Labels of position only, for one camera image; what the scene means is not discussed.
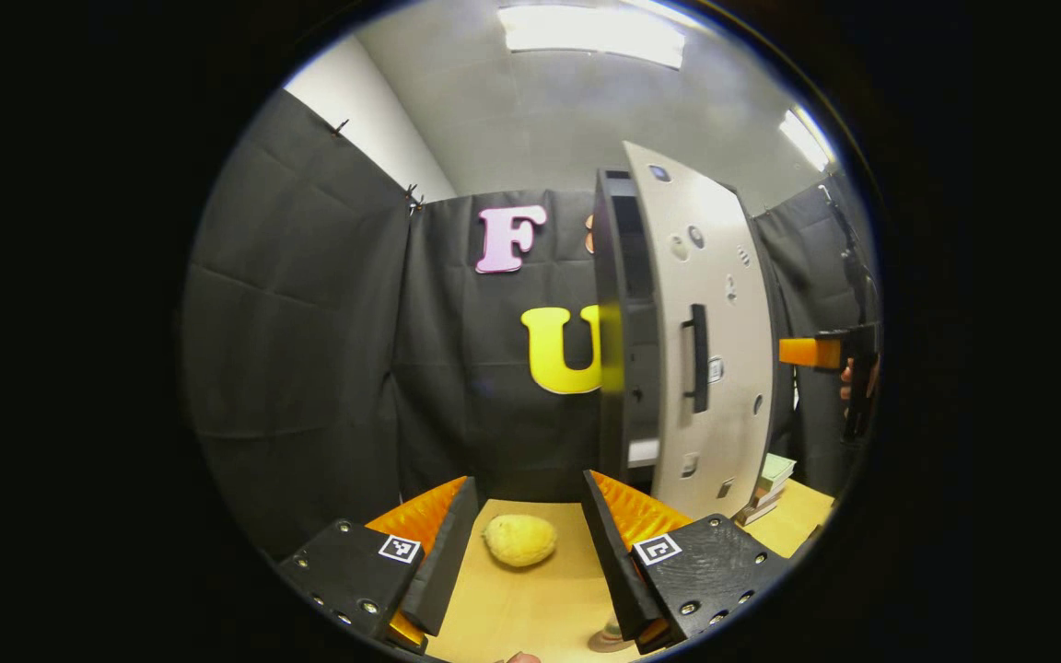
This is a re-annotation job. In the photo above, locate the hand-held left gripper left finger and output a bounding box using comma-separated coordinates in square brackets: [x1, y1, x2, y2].
[275, 475, 479, 656]

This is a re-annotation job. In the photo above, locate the black backdrop cloth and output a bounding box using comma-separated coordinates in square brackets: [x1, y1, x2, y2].
[182, 87, 878, 564]

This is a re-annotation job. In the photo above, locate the beige cabinet door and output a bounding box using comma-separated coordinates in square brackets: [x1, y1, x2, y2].
[621, 140, 777, 523]

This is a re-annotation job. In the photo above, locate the yellow lemon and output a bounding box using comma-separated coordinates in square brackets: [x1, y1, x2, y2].
[482, 513, 558, 569]

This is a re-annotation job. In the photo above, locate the dark grey cabinet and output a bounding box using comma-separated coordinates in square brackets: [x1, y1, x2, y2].
[590, 168, 785, 489]

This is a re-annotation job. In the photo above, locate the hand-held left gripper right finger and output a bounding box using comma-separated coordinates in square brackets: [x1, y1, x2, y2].
[583, 470, 791, 656]

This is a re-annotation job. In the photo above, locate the ceiling light panel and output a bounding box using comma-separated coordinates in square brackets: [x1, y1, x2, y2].
[776, 105, 836, 172]
[497, 4, 687, 71]

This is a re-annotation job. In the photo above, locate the green book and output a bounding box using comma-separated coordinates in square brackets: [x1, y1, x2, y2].
[755, 452, 798, 494]

